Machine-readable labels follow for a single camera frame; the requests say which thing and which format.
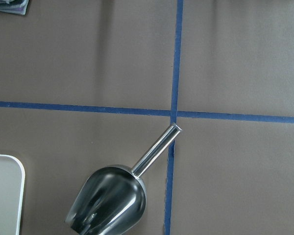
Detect cream plastic tray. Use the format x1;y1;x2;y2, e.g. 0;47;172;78
0;154;25;235

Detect metal ice scoop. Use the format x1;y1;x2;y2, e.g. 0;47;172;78
65;123;182;235

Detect grey folded cloth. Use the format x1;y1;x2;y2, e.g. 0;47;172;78
0;0;29;15

